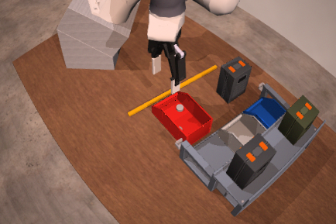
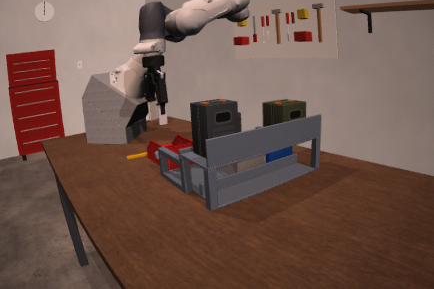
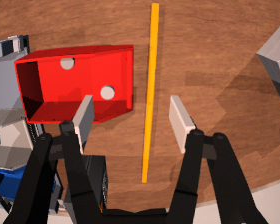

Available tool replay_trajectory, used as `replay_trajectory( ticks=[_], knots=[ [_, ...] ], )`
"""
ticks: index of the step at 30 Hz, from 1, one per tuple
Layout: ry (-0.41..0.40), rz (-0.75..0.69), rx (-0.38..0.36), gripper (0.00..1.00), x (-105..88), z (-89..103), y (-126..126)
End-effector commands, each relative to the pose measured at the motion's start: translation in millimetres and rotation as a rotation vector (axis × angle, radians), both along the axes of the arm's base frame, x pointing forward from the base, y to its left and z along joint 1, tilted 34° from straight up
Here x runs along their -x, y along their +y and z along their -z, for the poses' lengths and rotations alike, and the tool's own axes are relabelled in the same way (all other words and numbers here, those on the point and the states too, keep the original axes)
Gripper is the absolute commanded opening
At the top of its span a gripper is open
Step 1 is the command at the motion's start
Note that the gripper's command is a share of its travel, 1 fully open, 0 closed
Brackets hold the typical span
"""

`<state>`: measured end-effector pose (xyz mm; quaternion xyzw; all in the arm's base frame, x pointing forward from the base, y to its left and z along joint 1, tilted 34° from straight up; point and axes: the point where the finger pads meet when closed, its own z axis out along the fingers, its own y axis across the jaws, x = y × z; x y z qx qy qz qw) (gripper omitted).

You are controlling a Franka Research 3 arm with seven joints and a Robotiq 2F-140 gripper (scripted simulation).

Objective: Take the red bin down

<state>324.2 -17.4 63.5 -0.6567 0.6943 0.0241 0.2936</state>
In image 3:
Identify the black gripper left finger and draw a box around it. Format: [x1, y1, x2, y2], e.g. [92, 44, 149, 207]
[3, 95, 106, 224]

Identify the orange long bar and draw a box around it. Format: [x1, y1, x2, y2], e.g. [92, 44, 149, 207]
[142, 3, 159, 182]

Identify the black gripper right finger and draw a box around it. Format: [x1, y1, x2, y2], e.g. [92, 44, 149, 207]
[165, 95, 269, 224]

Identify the red bin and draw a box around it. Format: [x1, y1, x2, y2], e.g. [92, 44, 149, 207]
[14, 45, 134, 124]

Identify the blue open bin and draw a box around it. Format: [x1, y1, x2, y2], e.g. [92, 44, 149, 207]
[0, 166, 26, 200]

